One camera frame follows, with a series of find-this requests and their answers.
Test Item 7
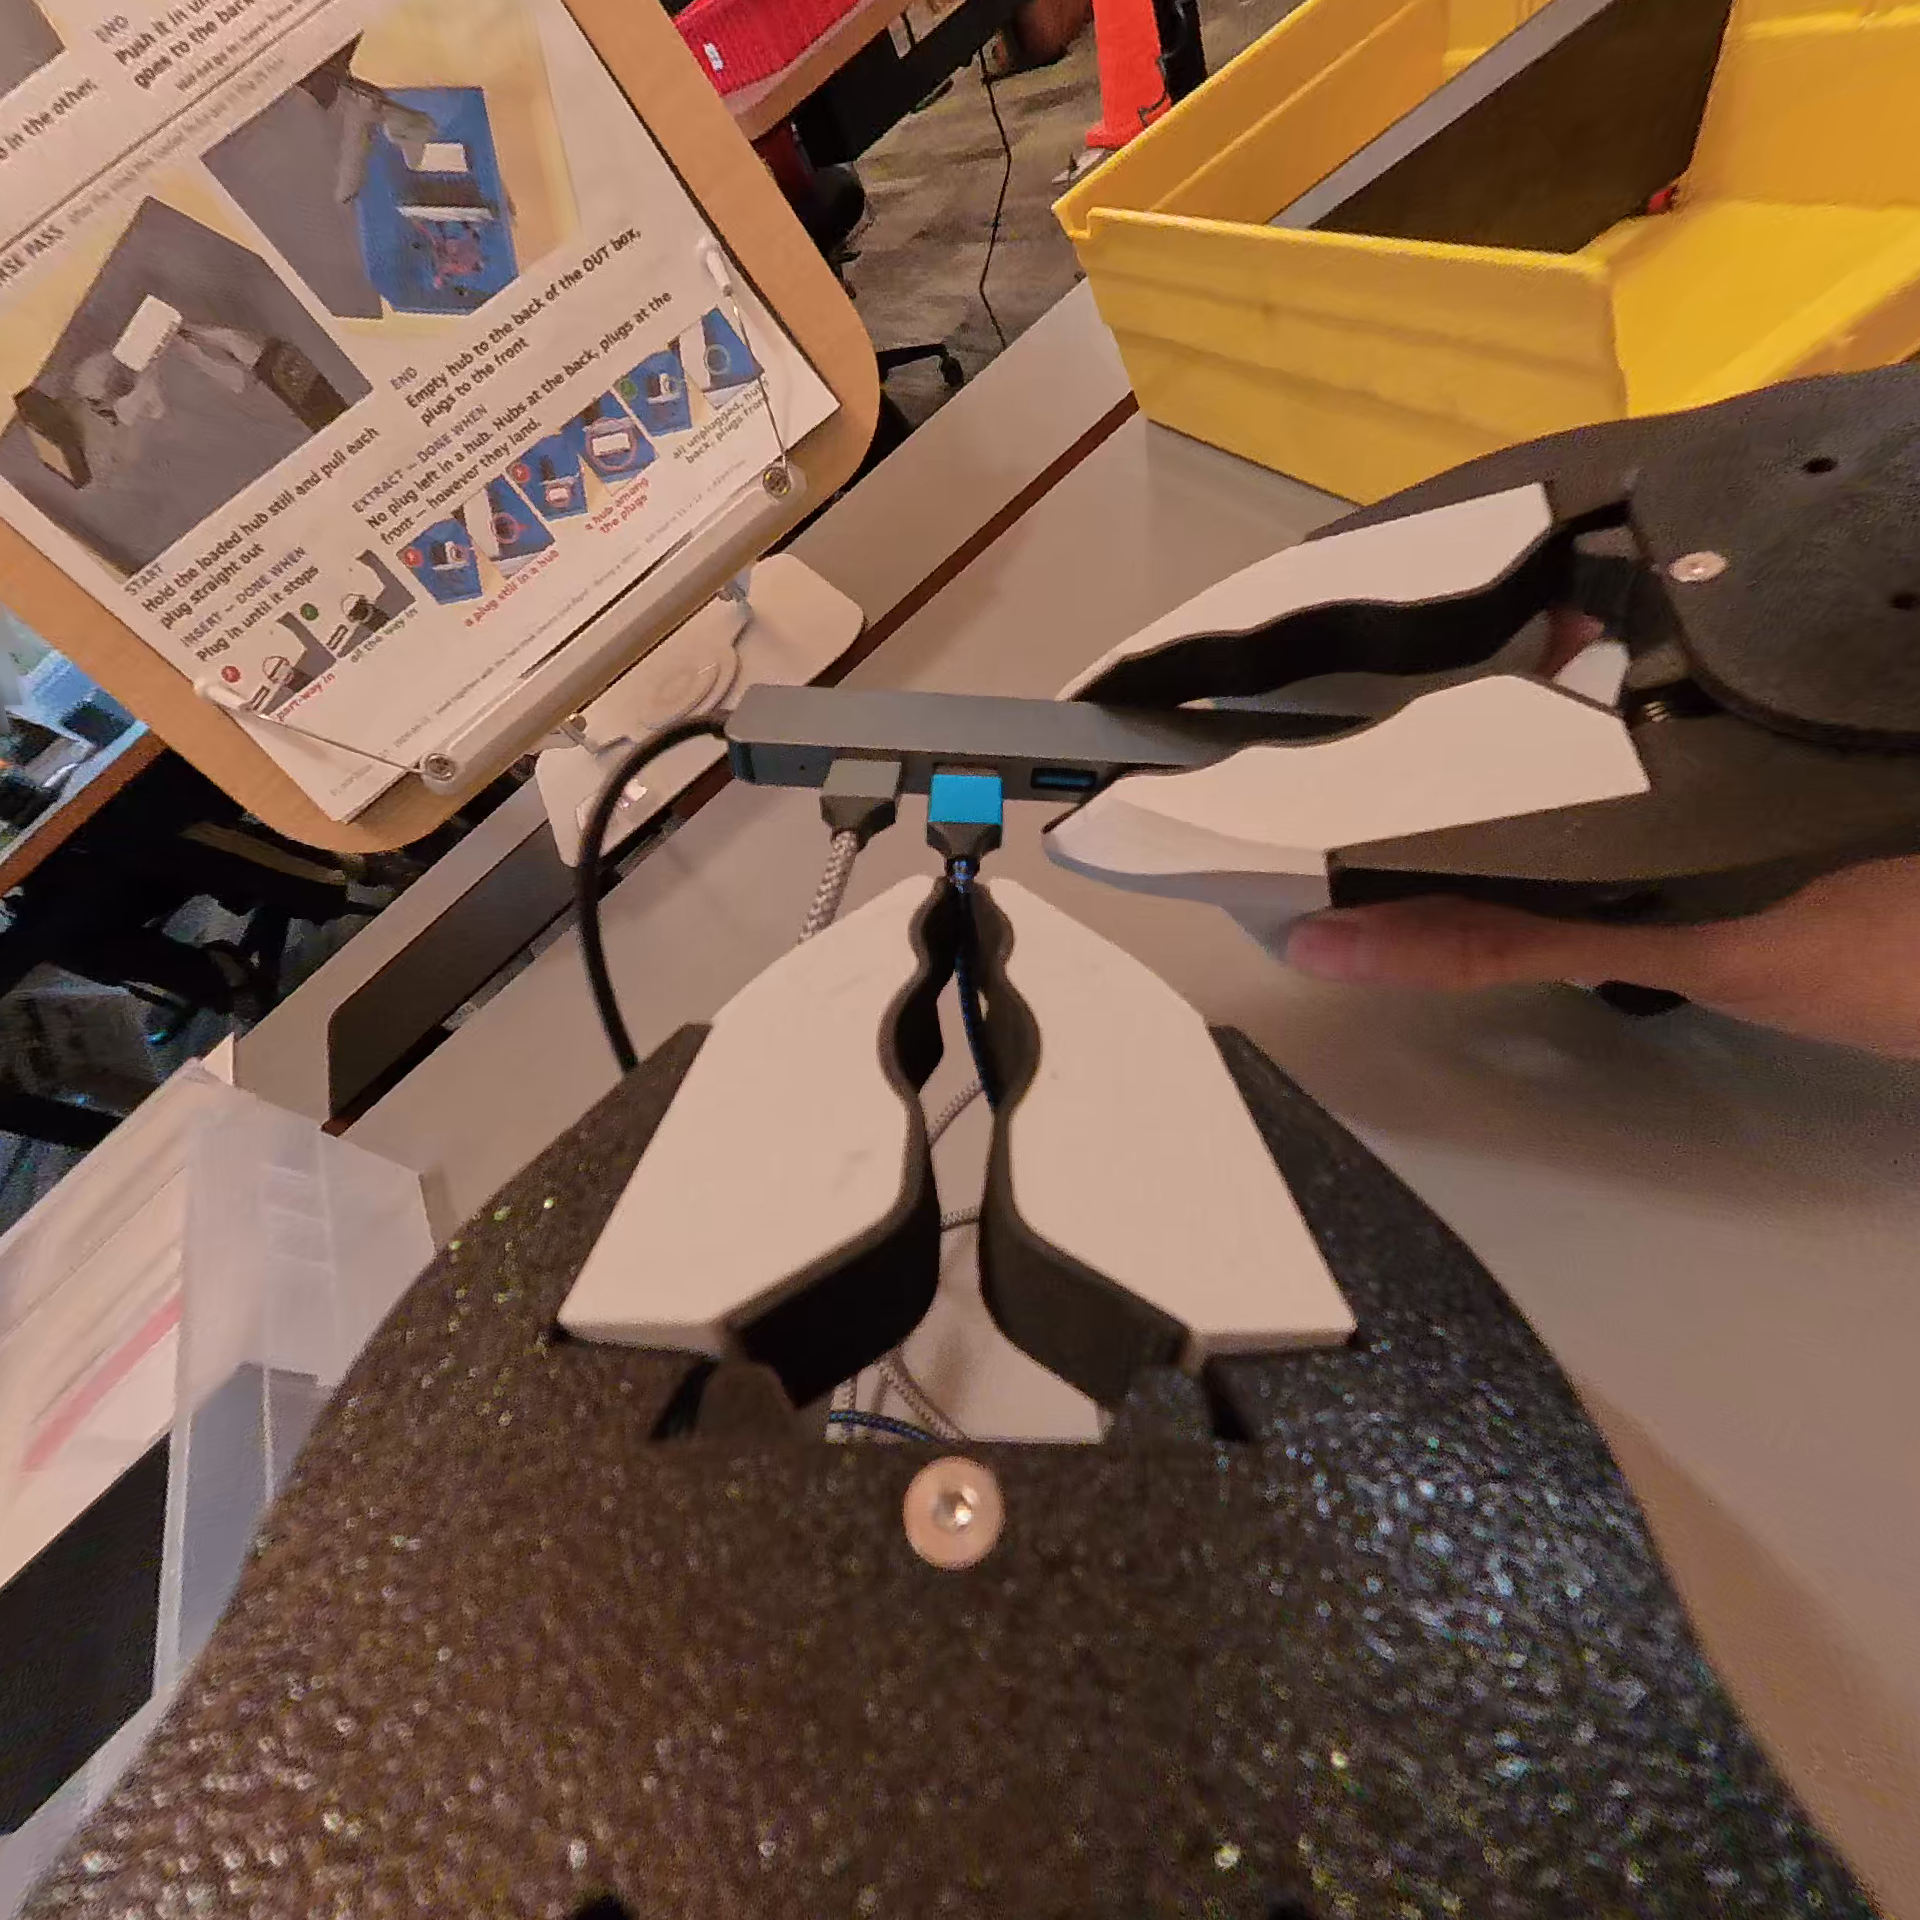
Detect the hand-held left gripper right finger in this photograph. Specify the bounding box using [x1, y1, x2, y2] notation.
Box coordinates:
[978, 880, 1363, 1409]

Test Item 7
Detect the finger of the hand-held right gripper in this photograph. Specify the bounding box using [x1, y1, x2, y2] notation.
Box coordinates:
[1052, 478, 1585, 715]
[1039, 672, 1655, 963]

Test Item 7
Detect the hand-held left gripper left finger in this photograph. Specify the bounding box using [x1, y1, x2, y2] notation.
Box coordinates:
[553, 880, 942, 1409]

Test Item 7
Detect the yellow plastic bin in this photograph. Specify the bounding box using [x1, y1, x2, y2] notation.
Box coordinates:
[1050, 0, 1920, 508]

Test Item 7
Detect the grey braided usb cable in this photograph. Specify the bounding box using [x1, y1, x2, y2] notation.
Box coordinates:
[792, 755, 984, 1447]

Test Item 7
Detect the blue braided cable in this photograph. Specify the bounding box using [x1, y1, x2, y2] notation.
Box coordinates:
[824, 763, 1006, 1447]

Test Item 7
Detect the clear plastic bin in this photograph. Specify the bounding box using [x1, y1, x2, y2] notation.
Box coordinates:
[0, 1059, 439, 1850]

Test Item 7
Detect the person's right hand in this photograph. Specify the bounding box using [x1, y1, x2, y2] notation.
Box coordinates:
[1285, 856, 1920, 1061]

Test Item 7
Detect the orange traffic cone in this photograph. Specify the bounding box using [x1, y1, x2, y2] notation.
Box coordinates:
[1084, 0, 1175, 155]

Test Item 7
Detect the wooden display board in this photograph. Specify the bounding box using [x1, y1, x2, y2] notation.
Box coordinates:
[0, 0, 885, 856]

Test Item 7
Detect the red plastic bin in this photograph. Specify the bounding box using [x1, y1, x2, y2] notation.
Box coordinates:
[670, 0, 907, 93]

